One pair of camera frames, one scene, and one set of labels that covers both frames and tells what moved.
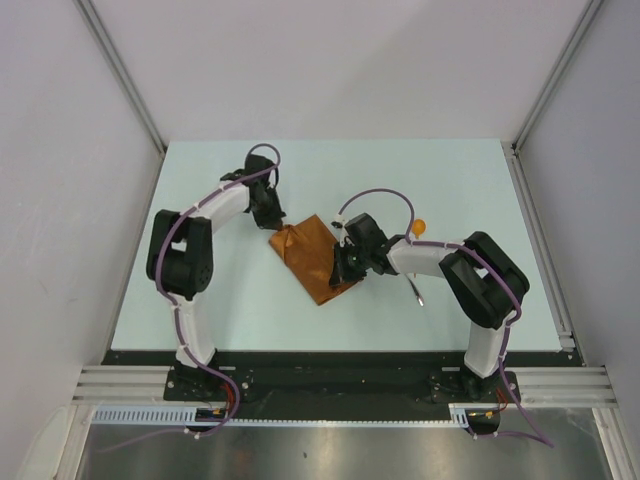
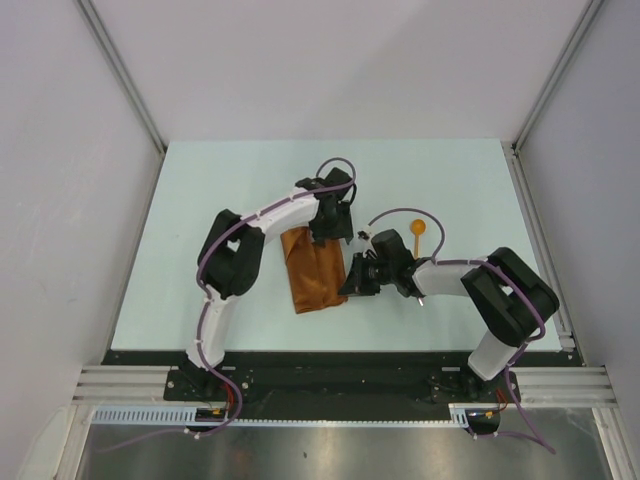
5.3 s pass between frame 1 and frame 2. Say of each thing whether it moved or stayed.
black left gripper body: moved
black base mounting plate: stayed
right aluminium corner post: stayed
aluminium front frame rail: stayed
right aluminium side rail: stayed
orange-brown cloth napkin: moved
